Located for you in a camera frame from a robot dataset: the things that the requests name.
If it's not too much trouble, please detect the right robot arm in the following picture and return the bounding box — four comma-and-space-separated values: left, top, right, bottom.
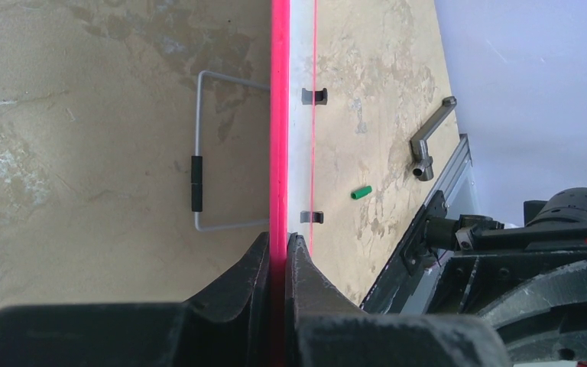
425, 187, 587, 365

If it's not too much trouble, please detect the grey metal crank handle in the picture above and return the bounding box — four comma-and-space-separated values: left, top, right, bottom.
409, 96, 458, 182

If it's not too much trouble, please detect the grey wire whiteboard stand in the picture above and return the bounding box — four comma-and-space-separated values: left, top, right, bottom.
190, 70, 270, 232

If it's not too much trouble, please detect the red-framed whiteboard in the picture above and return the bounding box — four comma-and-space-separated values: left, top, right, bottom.
269, 1, 317, 366

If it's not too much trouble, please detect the green marker cap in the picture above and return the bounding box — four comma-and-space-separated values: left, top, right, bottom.
350, 185, 372, 200

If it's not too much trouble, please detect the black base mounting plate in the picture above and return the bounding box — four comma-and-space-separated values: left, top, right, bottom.
360, 190, 447, 313

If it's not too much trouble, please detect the aluminium frame rail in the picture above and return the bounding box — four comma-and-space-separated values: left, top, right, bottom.
424, 134, 480, 218

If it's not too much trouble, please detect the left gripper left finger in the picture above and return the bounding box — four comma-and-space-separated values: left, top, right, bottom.
0, 233, 269, 366

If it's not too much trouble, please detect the black whiteboard clip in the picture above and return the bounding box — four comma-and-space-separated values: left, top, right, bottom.
301, 88, 329, 106
300, 211, 324, 224

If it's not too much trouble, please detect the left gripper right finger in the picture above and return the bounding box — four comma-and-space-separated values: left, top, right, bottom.
285, 235, 511, 366

